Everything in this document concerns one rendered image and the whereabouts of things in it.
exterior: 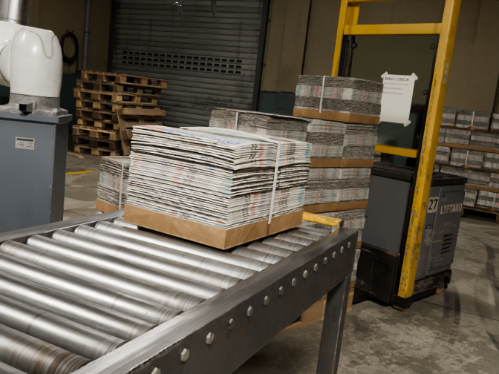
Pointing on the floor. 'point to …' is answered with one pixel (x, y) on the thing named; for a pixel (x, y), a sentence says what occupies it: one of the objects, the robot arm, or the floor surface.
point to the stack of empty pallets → (104, 142)
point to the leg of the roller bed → (333, 327)
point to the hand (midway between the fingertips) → (198, 15)
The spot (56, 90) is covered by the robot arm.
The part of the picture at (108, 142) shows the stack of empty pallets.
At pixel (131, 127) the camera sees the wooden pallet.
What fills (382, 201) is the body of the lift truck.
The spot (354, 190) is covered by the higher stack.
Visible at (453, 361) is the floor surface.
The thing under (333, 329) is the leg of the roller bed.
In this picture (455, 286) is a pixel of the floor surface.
